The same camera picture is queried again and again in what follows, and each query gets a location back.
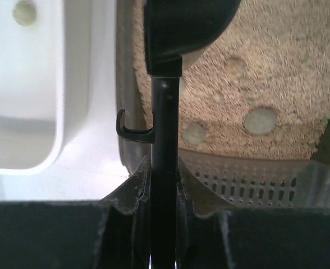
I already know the grey round litter clump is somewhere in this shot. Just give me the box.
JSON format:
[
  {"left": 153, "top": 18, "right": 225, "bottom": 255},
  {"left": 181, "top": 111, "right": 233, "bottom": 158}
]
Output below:
[
  {"left": 244, "top": 108, "right": 277, "bottom": 136},
  {"left": 12, "top": 1, "right": 36, "bottom": 26},
  {"left": 181, "top": 123, "right": 207, "bottom": 146}
]

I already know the black slotted litter scoop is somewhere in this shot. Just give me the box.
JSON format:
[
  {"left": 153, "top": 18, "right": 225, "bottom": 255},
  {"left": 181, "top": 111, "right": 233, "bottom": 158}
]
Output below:
[{"left": 116, "top": 1, "right": 240, "bottom": 268}]

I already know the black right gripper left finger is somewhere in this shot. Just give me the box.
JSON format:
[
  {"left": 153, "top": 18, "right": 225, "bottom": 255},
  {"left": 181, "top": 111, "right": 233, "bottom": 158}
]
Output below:
[{"left": 0, "top": 157, "right": 151, "bottom": 268}]

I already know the white plastic bin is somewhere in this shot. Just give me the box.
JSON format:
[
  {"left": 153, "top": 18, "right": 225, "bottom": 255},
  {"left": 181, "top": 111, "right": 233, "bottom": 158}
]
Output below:
[{"left": 0, "top": 1, "right": 91, "bottom": 175}]

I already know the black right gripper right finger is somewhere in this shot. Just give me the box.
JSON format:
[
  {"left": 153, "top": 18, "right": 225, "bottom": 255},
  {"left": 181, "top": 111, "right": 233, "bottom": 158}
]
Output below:
[{"left": 176, "top": 161, "right": 330, "bottom": 268}]

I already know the dark translucent litter box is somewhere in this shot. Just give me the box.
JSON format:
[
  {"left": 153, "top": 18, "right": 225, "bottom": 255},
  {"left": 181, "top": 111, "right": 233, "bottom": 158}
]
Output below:
[{"left": 116, "top": 0, "right": 330, "bottom": 216}]

